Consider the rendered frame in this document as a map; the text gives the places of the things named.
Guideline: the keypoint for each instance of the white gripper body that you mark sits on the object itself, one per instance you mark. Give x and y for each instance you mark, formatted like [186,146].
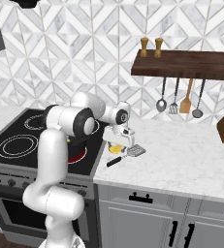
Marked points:
[116,137]

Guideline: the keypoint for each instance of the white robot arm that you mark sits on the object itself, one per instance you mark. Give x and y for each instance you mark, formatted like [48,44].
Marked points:
[52,161]

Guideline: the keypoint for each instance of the yellow lemon wedge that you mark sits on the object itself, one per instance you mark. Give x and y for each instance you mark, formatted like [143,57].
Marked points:
[115,148]
[68,139]

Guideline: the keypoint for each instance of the black and red pot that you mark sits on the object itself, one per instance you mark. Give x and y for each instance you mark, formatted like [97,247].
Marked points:
[78,151]

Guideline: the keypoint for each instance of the hanging wooden spatula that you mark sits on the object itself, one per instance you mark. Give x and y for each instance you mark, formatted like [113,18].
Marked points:
[185,104]

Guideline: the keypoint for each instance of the hanging metal spoon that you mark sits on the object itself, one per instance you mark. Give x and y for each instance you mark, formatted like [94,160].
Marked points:
[161,104]

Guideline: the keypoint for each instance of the hanging metal slotted turner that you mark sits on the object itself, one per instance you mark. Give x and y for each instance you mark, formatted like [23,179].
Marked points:
[174,106]

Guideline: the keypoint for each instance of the wide grey drawer front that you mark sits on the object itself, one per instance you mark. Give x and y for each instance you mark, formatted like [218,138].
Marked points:
[162,198]

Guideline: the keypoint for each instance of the hanging metal ladle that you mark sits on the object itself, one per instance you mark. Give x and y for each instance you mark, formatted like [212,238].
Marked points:
[198,111]

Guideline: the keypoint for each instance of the grey cupboard door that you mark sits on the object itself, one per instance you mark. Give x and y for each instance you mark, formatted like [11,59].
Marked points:
[213,234]
[136,227]

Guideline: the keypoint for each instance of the wooden salt mill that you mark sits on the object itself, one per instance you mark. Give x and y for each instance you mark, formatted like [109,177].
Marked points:
[144,46]

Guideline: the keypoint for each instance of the wooden pepper mill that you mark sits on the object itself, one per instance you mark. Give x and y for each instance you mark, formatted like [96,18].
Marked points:
[158,47]

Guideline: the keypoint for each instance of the black hob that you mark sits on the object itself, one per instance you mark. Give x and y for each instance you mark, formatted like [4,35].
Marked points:
[10,142]

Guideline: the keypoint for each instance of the grey oven range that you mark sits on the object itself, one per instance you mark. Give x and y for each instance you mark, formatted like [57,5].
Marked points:
[6,193]

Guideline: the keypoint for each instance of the oven door with dark window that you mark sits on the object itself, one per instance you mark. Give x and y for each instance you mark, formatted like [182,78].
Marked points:
[16,216]

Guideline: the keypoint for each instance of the dark wooden wall shelf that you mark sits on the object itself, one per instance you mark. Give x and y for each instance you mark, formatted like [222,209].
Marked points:
[187,64]

